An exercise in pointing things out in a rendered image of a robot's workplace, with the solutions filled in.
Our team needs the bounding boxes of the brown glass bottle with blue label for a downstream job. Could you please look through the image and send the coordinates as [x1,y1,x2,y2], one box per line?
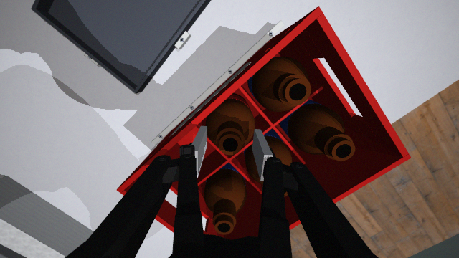
[244,128,293,197]

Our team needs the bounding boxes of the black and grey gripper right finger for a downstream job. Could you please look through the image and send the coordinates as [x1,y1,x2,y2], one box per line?
[252,129,378,258]

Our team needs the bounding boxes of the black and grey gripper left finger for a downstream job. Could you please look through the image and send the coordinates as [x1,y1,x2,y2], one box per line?
[65,126,207,258]

